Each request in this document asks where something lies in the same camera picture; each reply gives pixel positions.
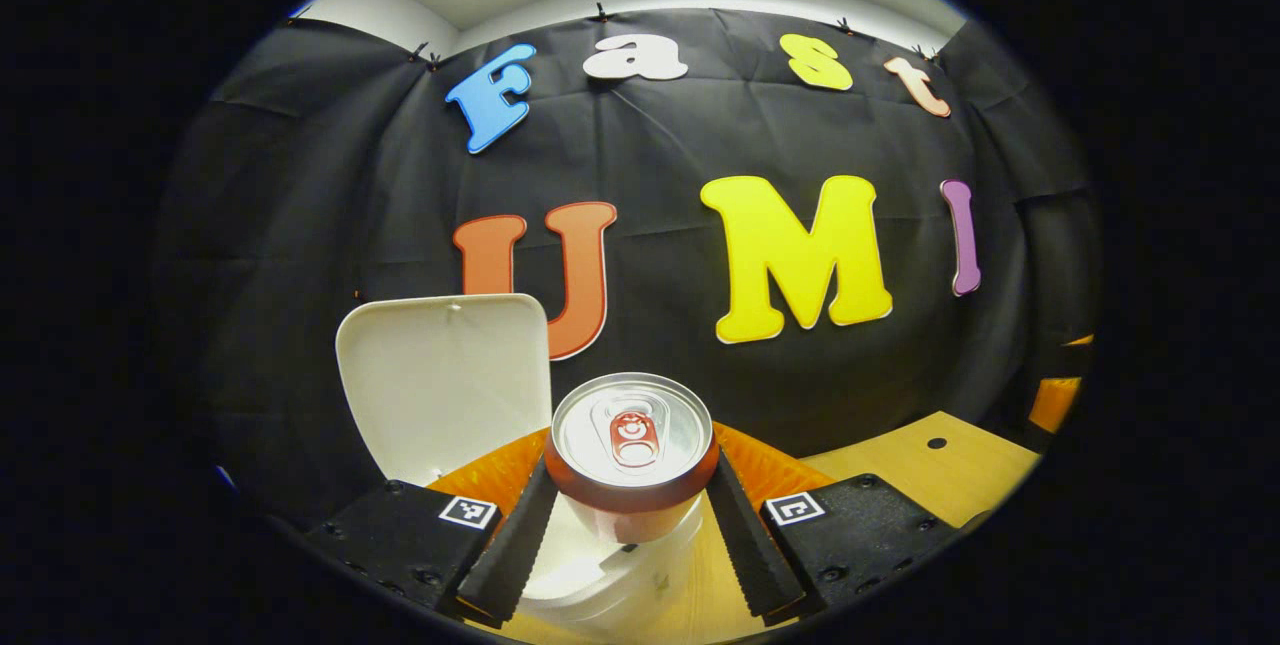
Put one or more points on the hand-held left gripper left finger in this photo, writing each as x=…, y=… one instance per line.
x=520, y=555

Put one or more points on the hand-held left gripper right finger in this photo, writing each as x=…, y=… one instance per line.
x=745, y=545

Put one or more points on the row of black clips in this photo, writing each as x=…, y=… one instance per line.
x=600, y=14

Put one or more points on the red pop can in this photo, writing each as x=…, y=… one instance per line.
x=630, y=435

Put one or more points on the wooden desktop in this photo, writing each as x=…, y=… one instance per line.
x=900, y=465

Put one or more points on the black backdrop cloth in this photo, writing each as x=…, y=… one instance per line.
x=300, y=175

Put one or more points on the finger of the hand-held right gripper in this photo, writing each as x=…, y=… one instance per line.
x=1055, y=403
x=1080, y=339

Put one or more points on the white desktop garbage bin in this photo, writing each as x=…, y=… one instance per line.
x=440, y=385

